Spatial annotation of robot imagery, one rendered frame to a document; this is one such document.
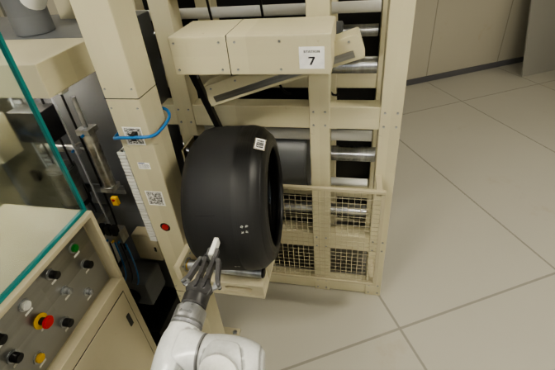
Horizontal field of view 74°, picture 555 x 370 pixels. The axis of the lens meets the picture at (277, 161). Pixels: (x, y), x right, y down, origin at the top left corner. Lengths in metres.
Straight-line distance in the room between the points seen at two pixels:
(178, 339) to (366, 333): 1.60
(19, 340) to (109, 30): 1.00
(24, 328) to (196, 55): 1.07
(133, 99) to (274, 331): 1.69
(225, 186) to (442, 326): 1.78
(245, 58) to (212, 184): 0.48
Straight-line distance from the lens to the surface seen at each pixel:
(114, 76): 1.33
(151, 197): 1.57
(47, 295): 1.53
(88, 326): 1.67
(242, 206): 1.22
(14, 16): 1.85
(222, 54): 1.42
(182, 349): 1.06
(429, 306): 2.67
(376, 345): 2.46
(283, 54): 1.36
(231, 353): 1.00
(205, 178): 1.26
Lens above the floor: 2.13
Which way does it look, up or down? 34 degrees down
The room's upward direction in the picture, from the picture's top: 5 degrees counter-clockwise
